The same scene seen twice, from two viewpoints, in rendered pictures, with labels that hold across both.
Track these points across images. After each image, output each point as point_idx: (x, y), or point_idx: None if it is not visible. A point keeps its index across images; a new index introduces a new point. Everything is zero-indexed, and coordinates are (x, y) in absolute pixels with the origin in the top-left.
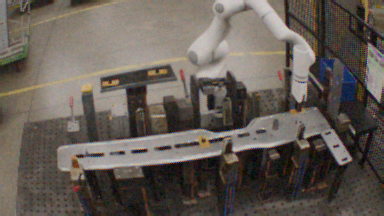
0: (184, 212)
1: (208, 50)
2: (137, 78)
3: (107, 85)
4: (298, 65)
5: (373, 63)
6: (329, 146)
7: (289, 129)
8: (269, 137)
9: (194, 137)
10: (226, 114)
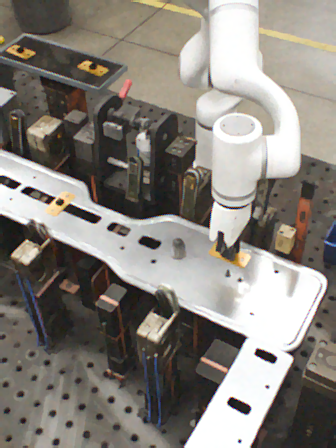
0: (10, 297)
1: (193, 64)
2: (59, 64)
3: (12, 53)
4: (213, 163)
5: None
6: (221, 388)
7: (197, 276)
8: (144, 262)
9: (61, 190)
10: (131, 182)
